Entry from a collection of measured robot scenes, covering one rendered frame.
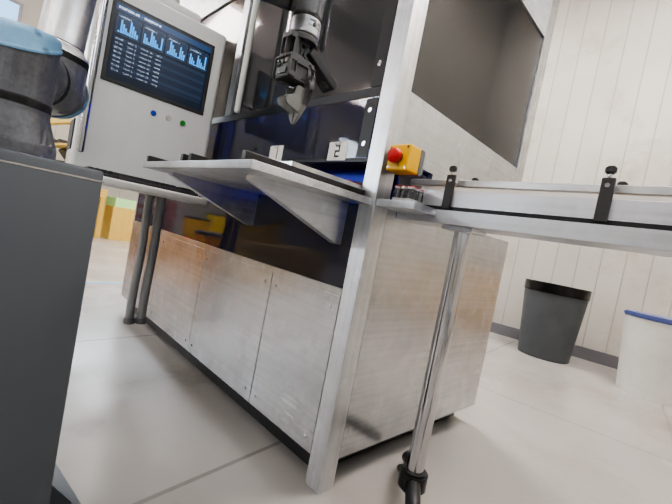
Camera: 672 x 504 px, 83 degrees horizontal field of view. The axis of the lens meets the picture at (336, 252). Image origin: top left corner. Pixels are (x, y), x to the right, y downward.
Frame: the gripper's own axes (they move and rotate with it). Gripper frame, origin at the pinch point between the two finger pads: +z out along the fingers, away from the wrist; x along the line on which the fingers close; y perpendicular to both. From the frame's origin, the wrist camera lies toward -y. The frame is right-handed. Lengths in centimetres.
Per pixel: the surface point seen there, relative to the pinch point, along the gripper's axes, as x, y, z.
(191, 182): -48, 4, 19
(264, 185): 2.0, 7.0, 18.8
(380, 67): 3.8, -23.6, -23.8
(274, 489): 4, -13, 103
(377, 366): 12, -40, 66
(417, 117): 12.0, -35.2, -12.3
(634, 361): 49, -316, 78
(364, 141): 3.7, -23.1, -1.5
